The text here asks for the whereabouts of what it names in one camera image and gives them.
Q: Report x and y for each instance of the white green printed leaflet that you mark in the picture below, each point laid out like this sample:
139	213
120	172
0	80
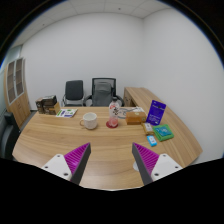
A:
66	113

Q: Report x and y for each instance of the flat round red coaster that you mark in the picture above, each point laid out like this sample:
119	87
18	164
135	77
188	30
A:
108	125

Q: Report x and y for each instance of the dark brown box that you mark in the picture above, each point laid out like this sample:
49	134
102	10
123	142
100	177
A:
39	106

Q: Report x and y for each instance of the black office chair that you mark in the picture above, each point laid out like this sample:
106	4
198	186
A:
74	90

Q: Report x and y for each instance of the flat green box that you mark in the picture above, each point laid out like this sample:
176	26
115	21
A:
163	132

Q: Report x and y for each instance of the orange wooden box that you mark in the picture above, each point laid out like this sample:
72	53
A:
136	118

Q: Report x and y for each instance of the tan cardboard box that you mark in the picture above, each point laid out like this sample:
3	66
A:
51	110

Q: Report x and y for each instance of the purple standing sign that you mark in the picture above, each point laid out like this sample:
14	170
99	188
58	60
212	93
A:
156	112

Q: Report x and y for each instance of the wooden side desk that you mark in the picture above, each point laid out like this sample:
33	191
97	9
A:
138	95

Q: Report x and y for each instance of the small blue box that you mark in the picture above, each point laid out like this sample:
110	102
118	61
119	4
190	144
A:
151	140

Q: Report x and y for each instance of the white speckled mug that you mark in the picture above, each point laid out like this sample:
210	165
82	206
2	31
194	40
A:
90	120

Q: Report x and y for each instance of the wooden cabinet with glass doors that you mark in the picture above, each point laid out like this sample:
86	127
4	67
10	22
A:
18	103

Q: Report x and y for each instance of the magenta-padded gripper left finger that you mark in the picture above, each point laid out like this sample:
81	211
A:
56	165

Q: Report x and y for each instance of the clear pink drink bottle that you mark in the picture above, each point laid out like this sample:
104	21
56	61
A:
113	111

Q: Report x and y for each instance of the small yellow box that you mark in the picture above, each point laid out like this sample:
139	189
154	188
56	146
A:
147	128

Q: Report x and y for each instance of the grey mesh office chair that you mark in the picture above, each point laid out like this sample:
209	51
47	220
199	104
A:
102	93

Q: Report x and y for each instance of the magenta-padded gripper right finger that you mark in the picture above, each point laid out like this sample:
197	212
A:
165	165

